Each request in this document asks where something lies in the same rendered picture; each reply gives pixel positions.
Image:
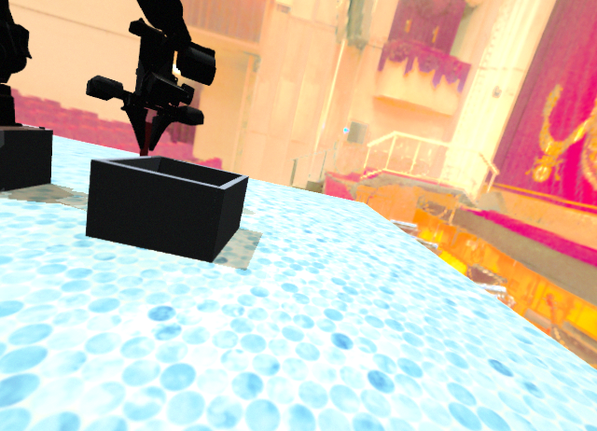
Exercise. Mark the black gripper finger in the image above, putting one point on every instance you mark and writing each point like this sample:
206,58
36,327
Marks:
137,117
160,123

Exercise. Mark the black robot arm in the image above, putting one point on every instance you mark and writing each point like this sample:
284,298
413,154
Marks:
194,61

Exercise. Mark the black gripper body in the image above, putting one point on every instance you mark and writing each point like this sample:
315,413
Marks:
105,88

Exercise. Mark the red peg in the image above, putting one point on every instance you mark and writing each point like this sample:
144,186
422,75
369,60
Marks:
144,153

